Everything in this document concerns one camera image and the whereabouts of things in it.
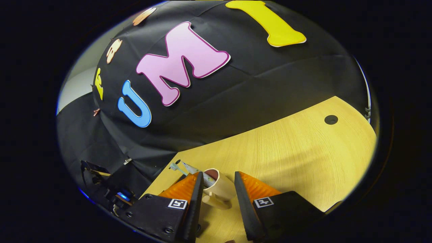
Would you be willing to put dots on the white toothbrush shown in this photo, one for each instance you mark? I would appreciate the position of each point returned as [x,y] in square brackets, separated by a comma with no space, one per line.
[178,162]

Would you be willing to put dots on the white toothpaste tube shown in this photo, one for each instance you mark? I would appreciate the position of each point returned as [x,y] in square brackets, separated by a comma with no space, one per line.
[189,169]

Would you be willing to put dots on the silver metal clip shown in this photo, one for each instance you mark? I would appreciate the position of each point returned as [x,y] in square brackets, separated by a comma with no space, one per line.
[127,161]

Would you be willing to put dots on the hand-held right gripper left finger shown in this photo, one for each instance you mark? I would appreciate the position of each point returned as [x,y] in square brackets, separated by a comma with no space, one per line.
[194,209]

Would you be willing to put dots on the wooden desktop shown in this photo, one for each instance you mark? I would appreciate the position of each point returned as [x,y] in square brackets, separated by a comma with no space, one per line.
[303,162]

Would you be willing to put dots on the black desk grommet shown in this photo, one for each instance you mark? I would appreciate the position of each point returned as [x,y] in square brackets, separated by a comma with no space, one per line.
[331,119]

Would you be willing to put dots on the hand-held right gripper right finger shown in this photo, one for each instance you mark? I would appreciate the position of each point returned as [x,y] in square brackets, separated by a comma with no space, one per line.
[246,212]

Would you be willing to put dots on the beige cup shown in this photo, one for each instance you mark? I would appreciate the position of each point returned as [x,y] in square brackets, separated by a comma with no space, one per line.
[224,190]

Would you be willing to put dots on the black backdrop cloth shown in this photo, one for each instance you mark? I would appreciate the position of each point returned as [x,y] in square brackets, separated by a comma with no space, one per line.
[253,94]

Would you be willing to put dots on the red cloth clip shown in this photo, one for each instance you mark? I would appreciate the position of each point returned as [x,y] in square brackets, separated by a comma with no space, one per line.
[96,112]

